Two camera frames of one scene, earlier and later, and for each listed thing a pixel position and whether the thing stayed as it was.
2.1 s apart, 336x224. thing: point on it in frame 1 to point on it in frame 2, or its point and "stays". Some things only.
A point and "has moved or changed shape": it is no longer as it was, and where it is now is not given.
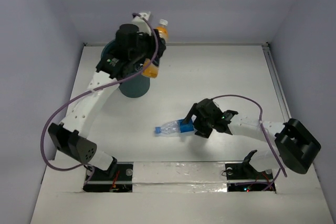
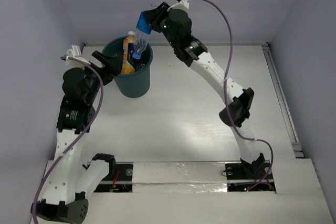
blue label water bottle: (174, 127) has moved or changed shape
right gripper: (202, 130) to (153, 16)
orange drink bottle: (153, 71) has moved or changed shape
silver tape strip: (179, 177) stays
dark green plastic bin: (135, 87) stays
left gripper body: (155, 51) to (105, 69)
